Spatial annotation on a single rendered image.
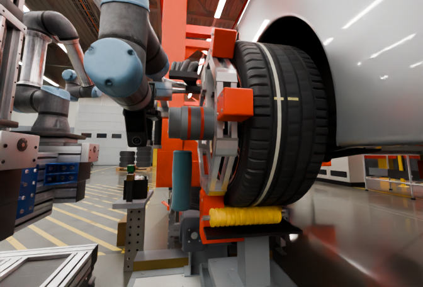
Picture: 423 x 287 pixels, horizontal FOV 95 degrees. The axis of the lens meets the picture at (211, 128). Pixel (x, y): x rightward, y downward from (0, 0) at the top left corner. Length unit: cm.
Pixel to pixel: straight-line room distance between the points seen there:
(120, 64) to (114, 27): 7
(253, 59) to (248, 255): 70
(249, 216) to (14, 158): 67
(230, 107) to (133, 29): 25
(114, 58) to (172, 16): 127
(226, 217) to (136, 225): 88
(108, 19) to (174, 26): 117
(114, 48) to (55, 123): 88
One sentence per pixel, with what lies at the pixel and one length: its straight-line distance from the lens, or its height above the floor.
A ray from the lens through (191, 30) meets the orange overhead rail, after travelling 454.
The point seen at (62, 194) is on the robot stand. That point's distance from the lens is 113.
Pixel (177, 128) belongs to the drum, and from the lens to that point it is 75.
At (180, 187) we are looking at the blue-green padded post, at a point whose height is 58.
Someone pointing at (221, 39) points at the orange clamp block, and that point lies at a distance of 70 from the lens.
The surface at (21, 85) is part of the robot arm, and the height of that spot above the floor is 104.
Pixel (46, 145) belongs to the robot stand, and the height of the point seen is 76.
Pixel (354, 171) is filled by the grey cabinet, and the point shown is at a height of 35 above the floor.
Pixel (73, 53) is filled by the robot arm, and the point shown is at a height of 128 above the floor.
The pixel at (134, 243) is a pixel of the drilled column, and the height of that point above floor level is 16.
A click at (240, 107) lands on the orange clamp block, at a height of 83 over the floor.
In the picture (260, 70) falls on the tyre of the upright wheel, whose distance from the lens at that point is 58.
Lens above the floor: 72
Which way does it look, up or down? 8 degrees up
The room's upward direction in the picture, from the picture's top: straight up
